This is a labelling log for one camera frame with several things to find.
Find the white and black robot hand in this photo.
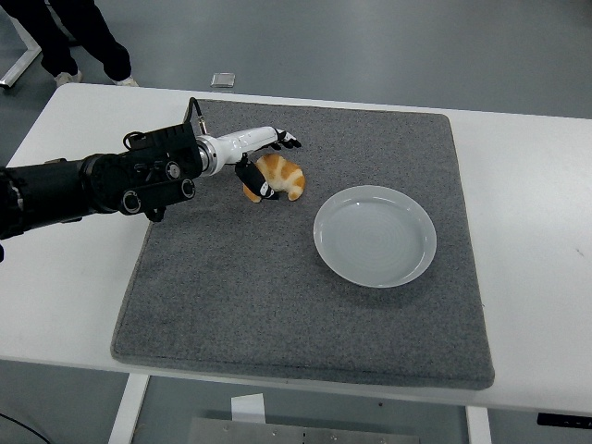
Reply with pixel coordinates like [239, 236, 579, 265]
[210, 125, 303, 202]

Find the golden croissant bread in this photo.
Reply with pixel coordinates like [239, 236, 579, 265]
[242, 154, 306, 204]

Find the pale grey round plate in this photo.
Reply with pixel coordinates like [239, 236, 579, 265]
[313, 184, 438, 290]

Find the grey metal plate with screws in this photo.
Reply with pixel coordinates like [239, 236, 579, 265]
[187, 417, 420, 444]

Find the grey felt mat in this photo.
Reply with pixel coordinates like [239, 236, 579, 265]
[109, 98, 496, 392]

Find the person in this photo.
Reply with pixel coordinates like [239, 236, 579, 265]
[8, 0, 139, 88]

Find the white table leg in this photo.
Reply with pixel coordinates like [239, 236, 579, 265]
[106, 373, 152, 444]
[464, 405, 492, 444]

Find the black table control panel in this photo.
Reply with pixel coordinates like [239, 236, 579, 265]
[536, 413, 592, 426]

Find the white desk leg frame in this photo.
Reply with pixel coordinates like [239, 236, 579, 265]
[0, 0, 43, 92]

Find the thin black floor cable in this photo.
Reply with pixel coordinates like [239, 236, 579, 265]
[0, 410, 47, 444]

